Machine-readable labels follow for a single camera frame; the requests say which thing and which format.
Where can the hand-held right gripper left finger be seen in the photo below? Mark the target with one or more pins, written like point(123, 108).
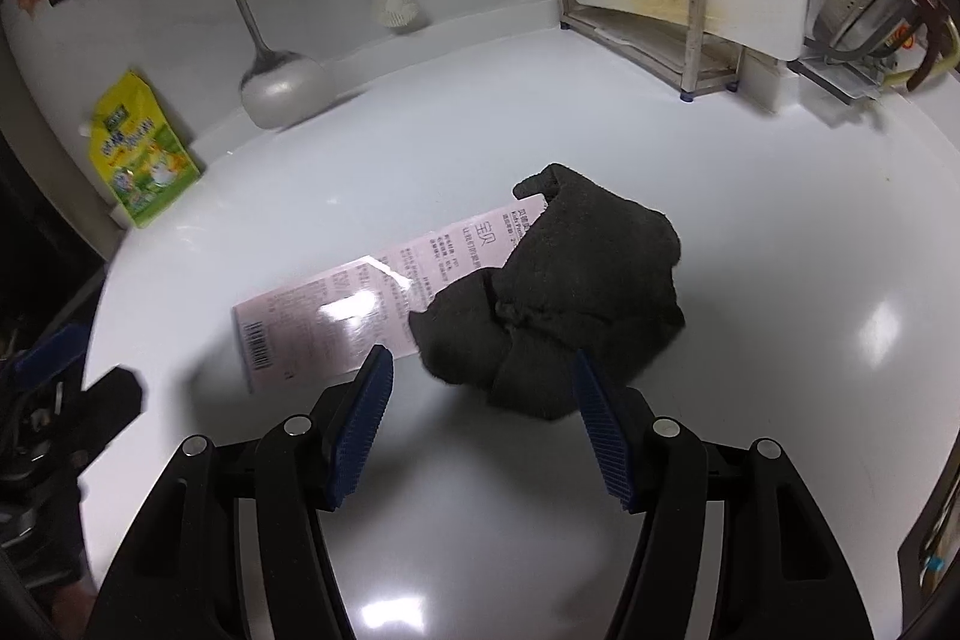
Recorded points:
point(364, 422)

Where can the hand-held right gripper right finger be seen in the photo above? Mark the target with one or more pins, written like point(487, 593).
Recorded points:
point(600, 430)

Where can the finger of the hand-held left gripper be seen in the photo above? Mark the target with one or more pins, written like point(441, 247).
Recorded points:
point(49, 355)
point(112, 404)

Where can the pink printed paper label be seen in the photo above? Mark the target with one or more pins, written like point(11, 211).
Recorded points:
point(337, 310)

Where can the black cloth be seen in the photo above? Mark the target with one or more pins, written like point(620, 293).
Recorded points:
point(570, 295)

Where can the black stovetop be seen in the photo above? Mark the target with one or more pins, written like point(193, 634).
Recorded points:
point(45, 250)

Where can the green yellow pouch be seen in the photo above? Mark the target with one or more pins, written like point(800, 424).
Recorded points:
point(142, 153)

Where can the steel sink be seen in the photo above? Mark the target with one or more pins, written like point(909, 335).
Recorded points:
point(930, 520)

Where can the metal strainer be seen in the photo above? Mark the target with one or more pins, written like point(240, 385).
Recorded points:
point(862, 3)

